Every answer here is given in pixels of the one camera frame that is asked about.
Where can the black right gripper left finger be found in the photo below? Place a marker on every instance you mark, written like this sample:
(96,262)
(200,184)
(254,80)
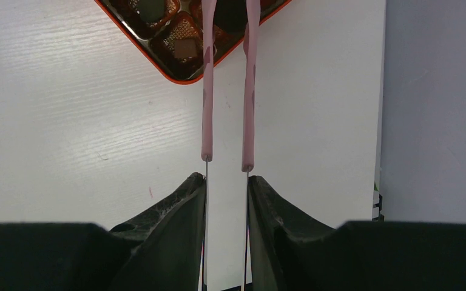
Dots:
(158,249)

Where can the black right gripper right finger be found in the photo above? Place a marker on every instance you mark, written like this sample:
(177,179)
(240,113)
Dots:
(291,250)

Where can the pink silicone tongs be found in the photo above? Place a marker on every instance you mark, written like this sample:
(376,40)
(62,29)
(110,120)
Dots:
(253,12)

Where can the brown chocolate piece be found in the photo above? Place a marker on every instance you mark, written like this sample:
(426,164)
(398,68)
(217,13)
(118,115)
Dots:
(185,48)

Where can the orange compartment chocolate box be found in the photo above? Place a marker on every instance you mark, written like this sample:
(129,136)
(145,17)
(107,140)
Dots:
(170,34)

